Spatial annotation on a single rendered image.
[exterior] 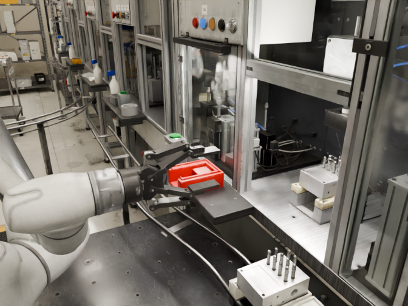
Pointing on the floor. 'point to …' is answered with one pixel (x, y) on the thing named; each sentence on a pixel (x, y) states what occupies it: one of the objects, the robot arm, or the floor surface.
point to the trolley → (13, 112)
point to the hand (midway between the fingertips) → (207, 169)
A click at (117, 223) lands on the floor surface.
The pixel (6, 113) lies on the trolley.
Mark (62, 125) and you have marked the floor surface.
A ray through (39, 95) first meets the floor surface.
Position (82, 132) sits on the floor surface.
